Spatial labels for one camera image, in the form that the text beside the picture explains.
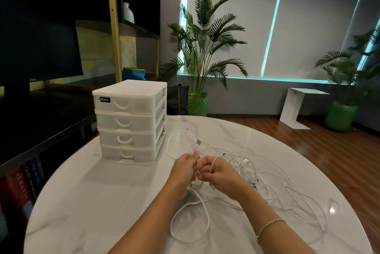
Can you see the grey roller blind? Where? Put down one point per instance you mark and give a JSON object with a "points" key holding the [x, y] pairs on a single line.
{"points": [[311, 25], [234, 22]]}

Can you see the row of books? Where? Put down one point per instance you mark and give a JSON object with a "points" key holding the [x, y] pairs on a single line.
{"points": [[20, 185]]}

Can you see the black computer monitor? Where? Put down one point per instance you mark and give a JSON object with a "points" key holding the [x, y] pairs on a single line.
{"points": [[35, 43]]}

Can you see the green plant pot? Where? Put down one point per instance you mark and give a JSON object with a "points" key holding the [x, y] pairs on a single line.
{"points": [[199, 105], [340, 116]]}

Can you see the person's right hand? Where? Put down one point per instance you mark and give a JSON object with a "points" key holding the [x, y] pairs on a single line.
{"points": [[225, 178]]}

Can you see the tall green palm plant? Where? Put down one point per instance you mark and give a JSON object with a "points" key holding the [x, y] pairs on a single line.
{"points": [[204, 43]]}

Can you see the black and gold shelf unit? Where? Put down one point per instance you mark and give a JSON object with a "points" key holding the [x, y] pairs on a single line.
{"points": [[118, 25]]}

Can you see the person's right thumb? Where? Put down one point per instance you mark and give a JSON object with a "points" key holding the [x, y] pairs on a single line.
{"points": [[209, 162]]}

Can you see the white plastic drawer unit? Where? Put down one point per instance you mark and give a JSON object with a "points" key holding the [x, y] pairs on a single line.
{"points": [[127, 120]]}

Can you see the person's right forearm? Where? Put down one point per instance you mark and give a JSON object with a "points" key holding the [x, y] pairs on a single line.
{"points": [[268, 221]]}

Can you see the person's left hand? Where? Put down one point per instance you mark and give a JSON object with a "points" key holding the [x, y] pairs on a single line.
{"points": [[181, 170]]}

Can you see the person's left thumb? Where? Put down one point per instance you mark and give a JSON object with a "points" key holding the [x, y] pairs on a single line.
{"points": [[193, 156]]}

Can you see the white side table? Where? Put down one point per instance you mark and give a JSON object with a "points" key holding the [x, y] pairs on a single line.
{"points": [[297, 105]]}

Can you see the person's left forearm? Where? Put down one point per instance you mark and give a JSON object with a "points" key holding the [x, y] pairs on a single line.
{"points": [[151, 221]]}

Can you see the short green palm plant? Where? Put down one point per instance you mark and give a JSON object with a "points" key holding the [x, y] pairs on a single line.
{"points": [[350, 67]]}

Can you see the blue and yellow pouch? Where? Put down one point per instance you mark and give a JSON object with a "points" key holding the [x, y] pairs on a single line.
{"points": [[134, 74]]}

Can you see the black desk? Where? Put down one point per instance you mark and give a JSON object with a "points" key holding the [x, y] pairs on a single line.
{"points": [[38, 126]]}

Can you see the white ceramic vase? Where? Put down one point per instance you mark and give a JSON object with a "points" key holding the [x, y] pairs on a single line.
{"points": [[128, 13]]}

